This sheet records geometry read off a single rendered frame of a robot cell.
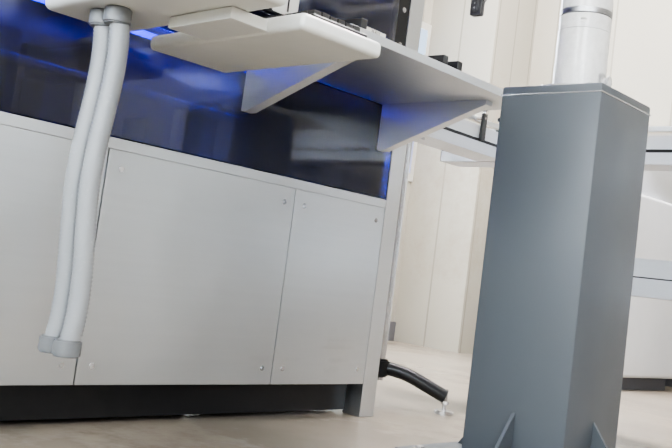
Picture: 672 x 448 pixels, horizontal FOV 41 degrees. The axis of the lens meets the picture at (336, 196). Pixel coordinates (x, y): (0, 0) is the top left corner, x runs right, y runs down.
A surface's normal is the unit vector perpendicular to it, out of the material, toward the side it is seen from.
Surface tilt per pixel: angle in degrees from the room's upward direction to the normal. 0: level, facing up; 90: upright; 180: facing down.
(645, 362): 90
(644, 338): 90
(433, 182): 90
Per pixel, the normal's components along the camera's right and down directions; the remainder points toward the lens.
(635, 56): -0.67, -0.15
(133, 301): 0.73, 0.04
